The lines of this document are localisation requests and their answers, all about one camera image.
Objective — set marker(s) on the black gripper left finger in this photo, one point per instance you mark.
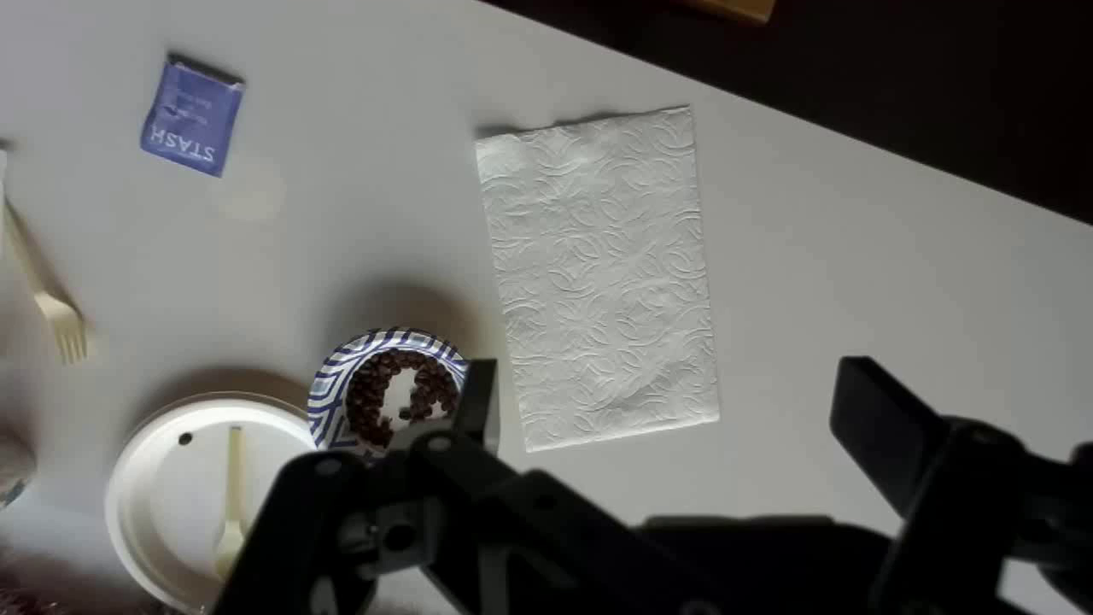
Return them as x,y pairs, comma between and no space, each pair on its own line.
489,537

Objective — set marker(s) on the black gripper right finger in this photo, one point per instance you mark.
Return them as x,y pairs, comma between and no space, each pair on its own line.
969,493

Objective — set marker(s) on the blue patterned small bowl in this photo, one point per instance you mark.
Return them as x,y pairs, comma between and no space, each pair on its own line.
381,382

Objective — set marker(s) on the small white plastic spoon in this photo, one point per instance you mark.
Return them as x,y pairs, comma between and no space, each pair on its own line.
235,528

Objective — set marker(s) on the white round plate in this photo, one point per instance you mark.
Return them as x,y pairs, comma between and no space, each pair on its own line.
164,496

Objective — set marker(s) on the white paper napkin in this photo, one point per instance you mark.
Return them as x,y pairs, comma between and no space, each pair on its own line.
604,274

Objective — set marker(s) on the white plastic fork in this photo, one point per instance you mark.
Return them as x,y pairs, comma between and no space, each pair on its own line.
61,316

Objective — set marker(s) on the blue tea bag packet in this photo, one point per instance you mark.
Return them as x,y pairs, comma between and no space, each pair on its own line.
193,115

